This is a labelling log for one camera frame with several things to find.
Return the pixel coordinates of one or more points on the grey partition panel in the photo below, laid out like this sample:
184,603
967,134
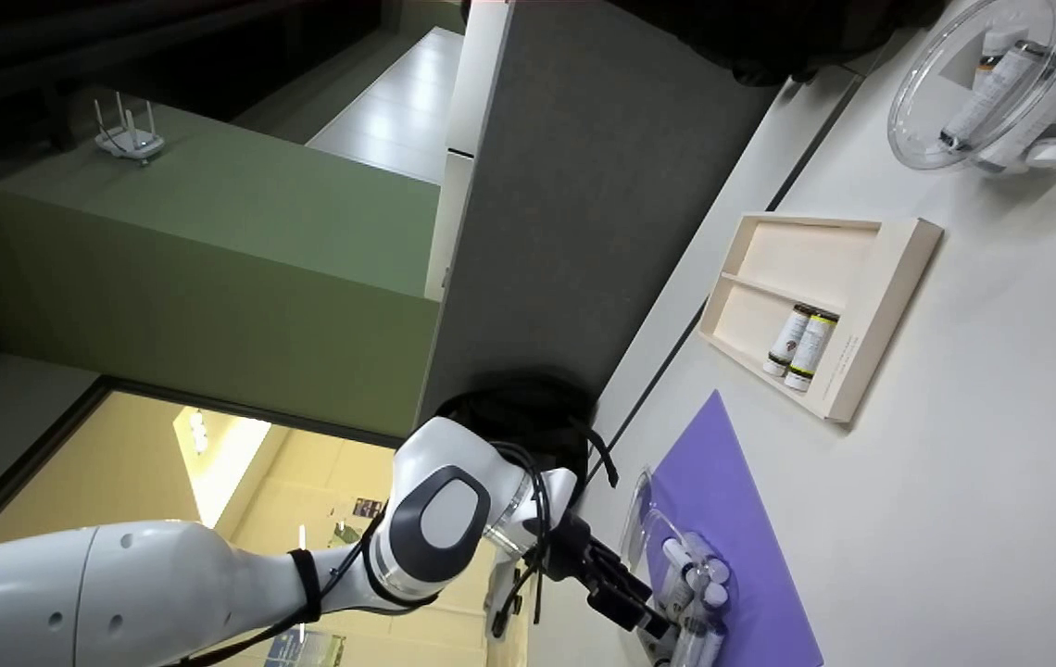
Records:
574,187

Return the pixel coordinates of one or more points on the white bottle dark band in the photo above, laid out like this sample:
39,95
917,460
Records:
679,564
788,334

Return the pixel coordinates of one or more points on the white desk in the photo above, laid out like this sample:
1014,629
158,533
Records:
398,113

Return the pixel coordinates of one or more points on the purple mat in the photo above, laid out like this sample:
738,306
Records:
742,544

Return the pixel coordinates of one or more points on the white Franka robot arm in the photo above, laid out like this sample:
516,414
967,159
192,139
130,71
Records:
177,586

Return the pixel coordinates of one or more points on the small wall poster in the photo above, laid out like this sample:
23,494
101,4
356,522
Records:
363,511

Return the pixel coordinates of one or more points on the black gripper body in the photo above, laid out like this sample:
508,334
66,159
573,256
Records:
594,564

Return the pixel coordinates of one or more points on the white wifi router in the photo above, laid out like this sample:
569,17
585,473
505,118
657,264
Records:
126,139

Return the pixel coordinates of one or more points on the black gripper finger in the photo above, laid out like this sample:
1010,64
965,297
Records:
647,595
629,623

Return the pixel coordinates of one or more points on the white tube black cap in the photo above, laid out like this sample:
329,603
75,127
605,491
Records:
990,97

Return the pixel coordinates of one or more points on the clear plastic container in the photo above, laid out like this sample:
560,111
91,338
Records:
647,522

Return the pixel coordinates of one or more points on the black backpack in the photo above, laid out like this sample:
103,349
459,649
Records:
538,414

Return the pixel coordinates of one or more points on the light wooden tray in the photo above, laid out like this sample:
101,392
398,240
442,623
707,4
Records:
884,308

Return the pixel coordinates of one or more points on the green cabinet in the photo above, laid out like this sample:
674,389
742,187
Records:
217,247

